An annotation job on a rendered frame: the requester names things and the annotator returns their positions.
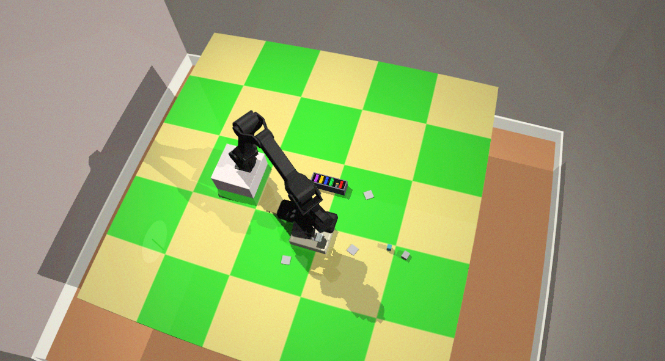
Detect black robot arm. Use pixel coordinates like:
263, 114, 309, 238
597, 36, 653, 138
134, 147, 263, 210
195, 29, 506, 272
228, 110, 334, 239

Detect beige open tray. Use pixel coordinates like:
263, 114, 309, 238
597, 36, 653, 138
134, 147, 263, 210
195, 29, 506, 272
289, 232, 333, 254

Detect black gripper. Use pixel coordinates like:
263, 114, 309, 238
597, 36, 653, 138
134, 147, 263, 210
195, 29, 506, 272
277, 199, 338, 234

